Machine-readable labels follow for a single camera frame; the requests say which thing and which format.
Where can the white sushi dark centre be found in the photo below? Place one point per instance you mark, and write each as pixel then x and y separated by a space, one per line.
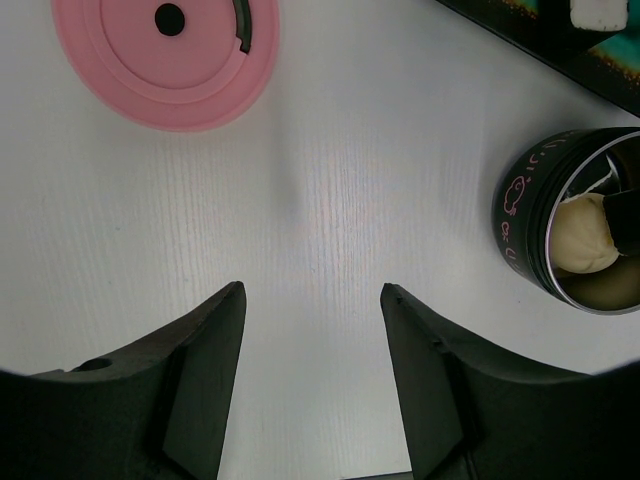
pixel 599 15

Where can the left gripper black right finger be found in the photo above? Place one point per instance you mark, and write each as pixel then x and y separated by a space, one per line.
pixel 474 410

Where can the round steel lunch box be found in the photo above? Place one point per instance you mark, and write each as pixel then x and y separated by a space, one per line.
pixel 526 198

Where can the black teal square plate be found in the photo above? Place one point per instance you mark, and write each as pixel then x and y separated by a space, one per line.
pixel 604 62

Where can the black seaweed sushi piece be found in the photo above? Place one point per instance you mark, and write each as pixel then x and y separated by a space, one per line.
pixel 613 171

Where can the pink lunch box lid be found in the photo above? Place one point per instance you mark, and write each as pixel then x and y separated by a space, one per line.
pixel 183 66

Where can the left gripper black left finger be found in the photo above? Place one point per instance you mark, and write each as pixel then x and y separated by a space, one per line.
pixel 156 408

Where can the round cream steamed bun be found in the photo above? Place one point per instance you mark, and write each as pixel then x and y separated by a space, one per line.
pixel 580 238

